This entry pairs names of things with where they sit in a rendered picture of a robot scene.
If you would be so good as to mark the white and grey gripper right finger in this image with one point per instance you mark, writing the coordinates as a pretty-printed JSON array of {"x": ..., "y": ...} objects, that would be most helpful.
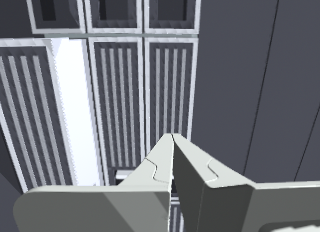
[{"x": 214, "y": 198}]

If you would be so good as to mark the black rack frame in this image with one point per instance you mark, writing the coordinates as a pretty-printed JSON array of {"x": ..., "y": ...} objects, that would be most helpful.
[{"x": 257, "y": 89}]

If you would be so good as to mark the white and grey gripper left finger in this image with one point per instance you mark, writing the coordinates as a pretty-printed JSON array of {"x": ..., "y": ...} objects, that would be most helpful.
[{"x": 140, "y": 203}]

